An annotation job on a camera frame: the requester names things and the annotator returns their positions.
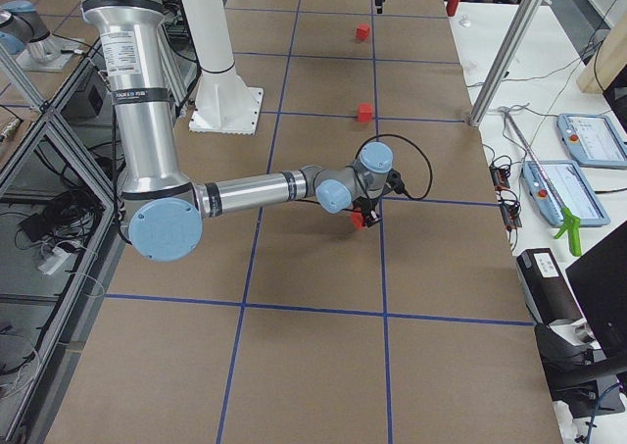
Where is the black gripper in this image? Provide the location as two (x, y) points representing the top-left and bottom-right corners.
(356, 196), (379, 227)

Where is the red cube block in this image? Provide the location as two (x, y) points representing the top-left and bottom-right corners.
(350, 212), (366, 230)
(357, 103), (374, 123)
(355, 24), (371, 42)

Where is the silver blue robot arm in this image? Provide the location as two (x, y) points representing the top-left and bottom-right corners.
(81, 0), (393, 262)
(1, 0), (73, 73)

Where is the brown paper table mat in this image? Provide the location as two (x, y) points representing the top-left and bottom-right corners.
(46, 0), (560, 443)

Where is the near teach pendant tablet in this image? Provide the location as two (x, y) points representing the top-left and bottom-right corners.
(522, 160), (610, 227)

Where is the teach pendant tablet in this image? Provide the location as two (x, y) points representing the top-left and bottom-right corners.
(556, 114), (626, 170)
(522, 160), (610, 227)

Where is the black box with label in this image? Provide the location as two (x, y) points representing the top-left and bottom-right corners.
(516, 248), (583, 326)

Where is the far teach pendant tablet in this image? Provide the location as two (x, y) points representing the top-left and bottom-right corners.
(556, 114), (626, 170)

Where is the black monitor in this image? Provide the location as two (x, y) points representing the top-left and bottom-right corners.
(535, 223), (626, 424)

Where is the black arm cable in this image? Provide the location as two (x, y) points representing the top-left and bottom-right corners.
(356, 134), (433, 201)

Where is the white camera post with base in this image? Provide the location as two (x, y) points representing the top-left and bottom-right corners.
(183, 0), (264, 135)

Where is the green handled reacher tool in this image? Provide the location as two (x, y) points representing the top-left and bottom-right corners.
(498, 107), (582, 257)

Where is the aluminium frame post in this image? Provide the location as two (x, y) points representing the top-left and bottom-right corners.
(468, 0), (542, 128)

